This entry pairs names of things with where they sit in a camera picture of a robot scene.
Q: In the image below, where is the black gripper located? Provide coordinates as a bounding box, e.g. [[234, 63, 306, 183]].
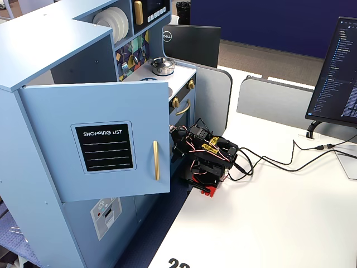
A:
[[168, 126, 196, 165]]

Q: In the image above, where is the red robot base clamp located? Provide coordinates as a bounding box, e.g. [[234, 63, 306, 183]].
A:
[[187, 178, 226, 198]]

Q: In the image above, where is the blue shopping list cabinet door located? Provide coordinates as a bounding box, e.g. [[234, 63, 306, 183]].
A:
[[17, 81, 171, 203]]

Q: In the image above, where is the silver toy pot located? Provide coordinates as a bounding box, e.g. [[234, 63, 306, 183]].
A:
[[149, 61, 176, 76]]

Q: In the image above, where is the silver pot lid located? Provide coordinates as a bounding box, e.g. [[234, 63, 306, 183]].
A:
[[148, 56, 175, 69]]

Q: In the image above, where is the gray ice dispenser sticker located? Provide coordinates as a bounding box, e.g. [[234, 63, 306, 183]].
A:
[[90, 197, 123, 241]]

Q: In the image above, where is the black Dell monitor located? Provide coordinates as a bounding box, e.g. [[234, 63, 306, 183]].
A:
[[162, 24, 221, 69]]

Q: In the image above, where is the white plate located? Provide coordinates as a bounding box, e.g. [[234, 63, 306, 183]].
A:
[[93, 10, 115, 32], [103, 7, 123, 45], [111, 6, 129, 42]]

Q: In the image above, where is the black trash bin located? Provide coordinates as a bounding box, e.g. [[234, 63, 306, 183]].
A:
[[176, 1, 191, 25]]

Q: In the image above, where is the blue toy kitchen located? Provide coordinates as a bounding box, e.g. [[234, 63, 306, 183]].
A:
[[0, 0, 197, 268]]

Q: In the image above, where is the dark blue partition panel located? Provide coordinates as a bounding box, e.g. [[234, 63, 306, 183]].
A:
[[189, 0, 357, 60]]

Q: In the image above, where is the gray flat device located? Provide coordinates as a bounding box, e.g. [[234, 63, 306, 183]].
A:
[[334, 150, 357, 180]]

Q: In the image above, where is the monitor with dark screen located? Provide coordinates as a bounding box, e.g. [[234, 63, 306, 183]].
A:
[[305, 16, 357, 126]]

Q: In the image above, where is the gold oven handle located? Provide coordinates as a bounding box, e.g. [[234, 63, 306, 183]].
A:
[[175, 99, 191, 116]]

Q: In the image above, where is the black cable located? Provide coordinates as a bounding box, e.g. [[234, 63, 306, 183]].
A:
[[292, 138, 357, 152], [228, 147, 357, 181]]

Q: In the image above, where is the toy microwave with gold handle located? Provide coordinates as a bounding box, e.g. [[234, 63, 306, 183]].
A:
[[131, 0, 171, 27]]

